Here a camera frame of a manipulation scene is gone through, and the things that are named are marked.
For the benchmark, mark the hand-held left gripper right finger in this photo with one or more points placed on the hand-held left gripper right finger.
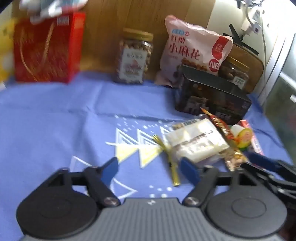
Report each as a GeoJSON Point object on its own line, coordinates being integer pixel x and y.
{"type": "Point", "coordinates": [188, 169]}

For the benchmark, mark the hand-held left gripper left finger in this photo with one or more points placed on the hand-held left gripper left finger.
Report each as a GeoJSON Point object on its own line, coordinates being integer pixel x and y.
{"type": "Point", "coordinates": [109, 168]}

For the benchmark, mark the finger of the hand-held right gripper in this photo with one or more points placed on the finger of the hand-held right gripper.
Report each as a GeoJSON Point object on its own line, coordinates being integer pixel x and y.
{"type": "Point", "coordinates": [262, 160]}
{"type": "Point", "coordinates": [266, 176]}

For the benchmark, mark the clear snack bag gold tie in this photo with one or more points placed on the clear snack bag gold tie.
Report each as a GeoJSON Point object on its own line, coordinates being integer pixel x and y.
{"type": "Point", "coordinates": [196, 141]}

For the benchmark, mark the black tin box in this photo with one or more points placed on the black tin box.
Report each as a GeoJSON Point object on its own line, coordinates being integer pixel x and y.
{"type": "Point", "coordinates": [208, 102]}

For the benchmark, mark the pink red snack packet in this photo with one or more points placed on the pink red snack packet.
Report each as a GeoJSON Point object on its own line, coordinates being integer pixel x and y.
{"type": "Point", "coordinates": [256, 143]}

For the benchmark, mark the red gold peanut bar packet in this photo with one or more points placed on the red gold peanut bar packet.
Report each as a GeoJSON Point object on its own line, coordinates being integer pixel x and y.
{"type": "Point", "coordinates": [222, 127]}

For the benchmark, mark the blue printed cloth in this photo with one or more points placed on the blue printed cloth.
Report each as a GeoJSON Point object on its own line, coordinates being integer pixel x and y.
{"type": "Point", "coordinates": [57, 115]}

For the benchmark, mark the nut jar green label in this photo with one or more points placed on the nut jar green label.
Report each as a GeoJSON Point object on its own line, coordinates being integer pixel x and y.
{"type": "Point", "coordinates": [233, 71]}

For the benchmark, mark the brown wooden board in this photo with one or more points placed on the brown wooden board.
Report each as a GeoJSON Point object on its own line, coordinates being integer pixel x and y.
{"type": "Point", "coordinates": [252, 62]}

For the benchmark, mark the nut jar white label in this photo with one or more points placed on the nut jar white label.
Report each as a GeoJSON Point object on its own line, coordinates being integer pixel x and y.
{"type": "Point", "coordinates": [131, 60]}

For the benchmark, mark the pink snack bag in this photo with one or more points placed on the pink snack bag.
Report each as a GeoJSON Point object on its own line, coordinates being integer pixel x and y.
{"type": "Point", "coordinates": [185, 46]}

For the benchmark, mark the red gift box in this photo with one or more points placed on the red gift box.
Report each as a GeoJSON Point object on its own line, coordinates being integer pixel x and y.
{"type": "Point", "coordinates": [46, 51]}

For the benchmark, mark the white charger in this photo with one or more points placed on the white charger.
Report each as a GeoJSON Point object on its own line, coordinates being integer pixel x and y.
{"type": "Point", "coordinates": [251, 23]}

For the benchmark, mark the wooden panel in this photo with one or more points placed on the wooden panel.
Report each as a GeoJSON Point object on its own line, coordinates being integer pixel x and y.
{"type": "Point", "coordinates": [104, 27]}

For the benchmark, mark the yellow plush toy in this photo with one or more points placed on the yellow plush toy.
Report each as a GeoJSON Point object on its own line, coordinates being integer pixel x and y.
{"type": "Point", "coordinates": [5, 46]}

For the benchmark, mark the pastel white plush toy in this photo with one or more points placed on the pastel white plush toy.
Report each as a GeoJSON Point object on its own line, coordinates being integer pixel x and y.
{"type": "Point", "coordinates": [50, 9]}

